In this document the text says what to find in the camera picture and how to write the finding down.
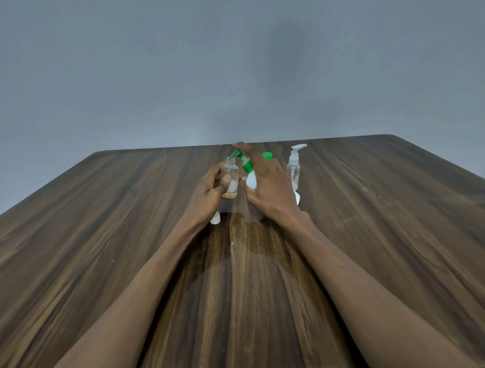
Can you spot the person's left forearm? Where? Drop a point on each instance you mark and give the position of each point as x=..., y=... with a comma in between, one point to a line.
x=151, y=280

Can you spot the person's left thumb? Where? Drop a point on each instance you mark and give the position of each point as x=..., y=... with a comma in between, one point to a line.
x=225, y=185

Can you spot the small clear plastic bottle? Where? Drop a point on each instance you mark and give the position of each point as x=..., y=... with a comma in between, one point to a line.
x=233, y=178

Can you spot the person's left hand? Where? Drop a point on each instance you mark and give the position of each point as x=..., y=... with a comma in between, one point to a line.
x=204, y=201

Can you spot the person's right forearm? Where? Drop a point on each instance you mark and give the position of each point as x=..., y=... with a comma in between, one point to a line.
x=360, y=288

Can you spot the green bottle cap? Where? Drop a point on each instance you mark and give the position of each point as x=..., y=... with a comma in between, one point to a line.
x=267, y=156

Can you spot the white bottle with green pump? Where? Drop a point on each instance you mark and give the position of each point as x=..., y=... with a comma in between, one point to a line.
x=250, y=180

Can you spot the person's right hand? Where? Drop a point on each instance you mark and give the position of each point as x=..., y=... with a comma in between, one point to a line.
x=272, y=189

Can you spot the small white bottle cap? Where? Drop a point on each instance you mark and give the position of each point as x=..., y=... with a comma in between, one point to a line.
x=215, y=218

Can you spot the person's right thumb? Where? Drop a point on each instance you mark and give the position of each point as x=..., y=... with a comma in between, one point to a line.
x=250, y=197

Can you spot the clear bottle with white pump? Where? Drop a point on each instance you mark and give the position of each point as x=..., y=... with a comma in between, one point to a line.
x=293, y=170

